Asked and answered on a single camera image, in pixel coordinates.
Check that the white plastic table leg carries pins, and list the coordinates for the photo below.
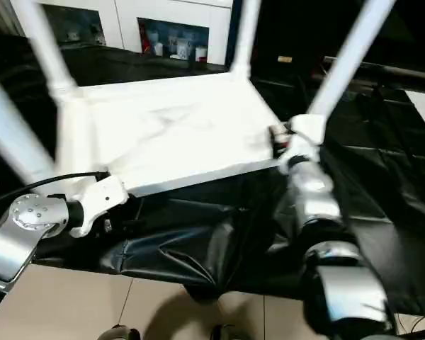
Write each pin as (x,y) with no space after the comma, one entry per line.
(246,35)
(347,63)
(10,134)
(46,46)

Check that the white plastic table top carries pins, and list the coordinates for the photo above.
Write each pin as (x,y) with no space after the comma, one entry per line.
(163,124)

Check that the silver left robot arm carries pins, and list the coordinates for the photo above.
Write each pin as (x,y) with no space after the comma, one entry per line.
(21,226)

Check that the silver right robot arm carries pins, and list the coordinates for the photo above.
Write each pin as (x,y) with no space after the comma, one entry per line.
(315,198)

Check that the small yellow label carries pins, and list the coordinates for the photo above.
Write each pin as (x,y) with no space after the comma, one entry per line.
(284,59)

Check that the black work mat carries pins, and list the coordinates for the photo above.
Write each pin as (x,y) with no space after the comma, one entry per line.
(375,177)

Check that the plain white cup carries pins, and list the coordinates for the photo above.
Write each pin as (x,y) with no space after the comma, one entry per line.
(201,55)

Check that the white patterned cup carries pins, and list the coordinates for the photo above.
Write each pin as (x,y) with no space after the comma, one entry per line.
(184,50)

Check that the long black pole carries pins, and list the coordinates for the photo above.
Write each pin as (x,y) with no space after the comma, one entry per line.
(393,72)

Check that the small white jar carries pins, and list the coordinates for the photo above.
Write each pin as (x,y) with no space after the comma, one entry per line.
(158,49)

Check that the black right robot foot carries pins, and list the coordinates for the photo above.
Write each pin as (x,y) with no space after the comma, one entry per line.
(228,333)

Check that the red bottle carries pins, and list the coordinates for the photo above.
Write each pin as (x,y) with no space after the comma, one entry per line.
(147,45)

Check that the white sideboard cabinet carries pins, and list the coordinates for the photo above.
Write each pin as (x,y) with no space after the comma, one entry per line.
(127,21)

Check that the black tripod stand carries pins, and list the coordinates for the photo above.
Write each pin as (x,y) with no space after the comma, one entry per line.
(419,330)

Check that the beige curtain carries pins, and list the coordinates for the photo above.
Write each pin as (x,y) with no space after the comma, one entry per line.
(1,16)

